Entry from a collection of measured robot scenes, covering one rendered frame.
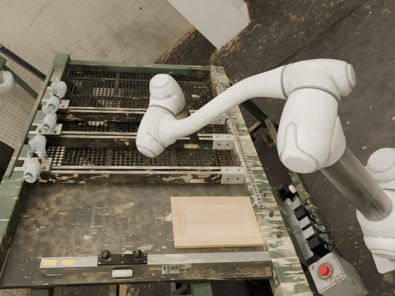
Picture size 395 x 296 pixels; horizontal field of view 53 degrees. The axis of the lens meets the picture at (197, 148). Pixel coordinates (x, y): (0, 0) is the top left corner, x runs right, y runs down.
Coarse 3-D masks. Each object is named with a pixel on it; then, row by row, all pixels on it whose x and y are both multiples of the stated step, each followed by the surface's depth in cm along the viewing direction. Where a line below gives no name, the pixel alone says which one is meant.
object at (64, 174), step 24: (24, 168) 190; (48, 168) 192; (72, 168) 199; (96, 168) 201; (120, 168) 203; (144, 168) 205; (168, 168) 207; (192, 168) 209; (216, 168) 211; (240, 168) 213
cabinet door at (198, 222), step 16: (176, 208) 191; (192, 208) 192; (208, 208) 194; (224, 208) 195; (240, 208) 196; (176, 224) 183; (192, 224) 184; (208, 224) 185; (224, 224) 186; (240, 224) 187; (256, 224) 188; (176, 240) 175; (192, 240) 176; (208, 240) 177; (224, 240) 178; (240, 240) 179; (256, 240) 180
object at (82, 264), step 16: (96, 256) 161; (160, 256) 164; (176, 256) 165; (192, 256) 166; (208, 256) 167; (224, 256) 168; (240, 256) 169; (256, 256) 170; (48, 272) 156; (64, 272) 157; (80, 272) 158; (96, 272) 160
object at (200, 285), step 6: (84, 84) 295; (120, 84) 305; (126, 84) 306; (78, 102) 273; (84, 102) 273; (90, 102) 280; (132, 126) 266; (138, 126) 266; (66, 150) 228; (72, 150) 228; (78, 150) 229; (66, 156) 223; (186, 156) 235; (78, 162) 227; (186, 162) 230; (192, 282) 166; (198, 282) 165; (204, 282) 165; (210, 282) 166; (30, 288) 155; (36, 288) 155; (42, 288) 155; (48, 288) 156; (192, 288) 165; (198, 288) 162; (204, 288) 163; (210, 288) 163; (30, 294) 153; (36, 294) 153; (42, 294) 153; (48, 294) 154; (192, 294) 162; (198, 294) 160; (204, 294) 160; (210, 294) 161
